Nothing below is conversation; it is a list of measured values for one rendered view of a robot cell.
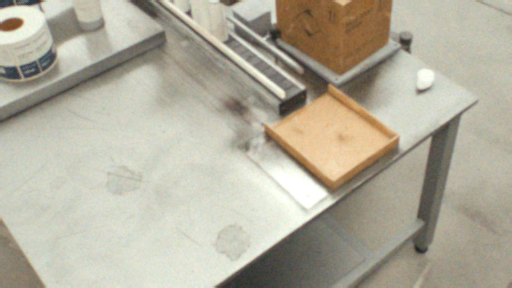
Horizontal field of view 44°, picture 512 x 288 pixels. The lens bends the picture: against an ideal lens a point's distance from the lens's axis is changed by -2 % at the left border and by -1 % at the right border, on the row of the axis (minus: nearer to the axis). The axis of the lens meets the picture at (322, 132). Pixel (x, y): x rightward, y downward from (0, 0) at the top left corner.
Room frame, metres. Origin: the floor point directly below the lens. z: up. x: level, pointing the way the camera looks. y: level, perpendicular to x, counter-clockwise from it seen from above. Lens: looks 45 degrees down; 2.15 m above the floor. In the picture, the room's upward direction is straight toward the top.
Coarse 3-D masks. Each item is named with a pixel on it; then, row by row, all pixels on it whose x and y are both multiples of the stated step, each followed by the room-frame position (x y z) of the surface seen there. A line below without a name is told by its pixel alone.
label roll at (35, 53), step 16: (0, 16) 1.61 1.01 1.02; (16, 16) 1.61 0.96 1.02; (32, 16) 1.61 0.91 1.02; (0, 32) 1.53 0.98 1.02; (16, 32) 1.53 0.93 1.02; (32, 32) 1.53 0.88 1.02; (48, 32) 1.59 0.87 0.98; (0, 48) 1.47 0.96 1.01; (16, 48) 1.48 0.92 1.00; (32, 48) 1.50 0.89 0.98; (48, 48) 1.55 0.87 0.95; (0, 64) 1.47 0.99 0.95; (16, 64) 1.47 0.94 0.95; (32, 64) 1.49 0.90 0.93; (48, 64) 1.53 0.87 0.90; (16, 80) 1.47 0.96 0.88
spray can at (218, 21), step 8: (208, 0) 1.68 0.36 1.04; (216, 0) 1.67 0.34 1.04; (216, 8) 1.66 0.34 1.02; (224, 8) 1.69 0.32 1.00; (216, 16) 1.66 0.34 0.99; (224, 16) 1.68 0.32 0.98; (216, 24) 1.66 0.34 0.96; (224, 24) 1.68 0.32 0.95; (216, 32) 1.67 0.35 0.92; (224, 32) 1.67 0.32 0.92; (224, 40) 1.67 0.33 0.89
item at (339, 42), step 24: (288, 0) 1.70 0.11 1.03; (312, 0) 1.62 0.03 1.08; (336, 0) 1.56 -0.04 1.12; (360, 0) 1.59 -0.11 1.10; (384, 0) 1.68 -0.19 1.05; (288, 24) 1.70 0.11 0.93; (312, 24) 1.62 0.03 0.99; (336, 24) 1.55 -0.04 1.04; (360, 24) 1.60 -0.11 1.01; (384, 24) 1.68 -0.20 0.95; (312, 48) 1.62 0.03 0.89; (336, 48) 1.55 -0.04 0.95; (360, 48) 1.60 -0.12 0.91; (336, 72) 1.55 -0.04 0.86
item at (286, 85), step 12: (156, 0) 1.92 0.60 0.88; (168, 0) 1.92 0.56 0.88; (228, 36) 1.70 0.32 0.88; (216, 48) 1.64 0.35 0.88; (228, 48) 1.64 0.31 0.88; (240, 48) 1.64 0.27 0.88; (252, 60) 1.58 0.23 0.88; (264, 60) 1.58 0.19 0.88; (264, 72) 1.52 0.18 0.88; (276, 72) 1.52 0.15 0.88; (276, 84) 1.46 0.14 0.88; (288, 84) 1.46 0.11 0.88; (276, 96) 1.41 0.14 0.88; (288, 96) 1.41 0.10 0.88
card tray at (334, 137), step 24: (336, 96) 1.45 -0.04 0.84; (288, 120) 1.35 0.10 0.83; (312, 120) 1.35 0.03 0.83; (336, 120) 1.35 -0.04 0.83; (360, 120) 1.35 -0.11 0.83; (288, 144) 1.22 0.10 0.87; (312, 144) 1.25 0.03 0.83; (336, 144) 1.25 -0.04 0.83; (360, 144) 1.25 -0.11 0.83; (384, 144) 1.25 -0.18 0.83; (312, 168) 1.15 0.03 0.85; (336, 168) 1.16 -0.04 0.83; (360, 168) 1.15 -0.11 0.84
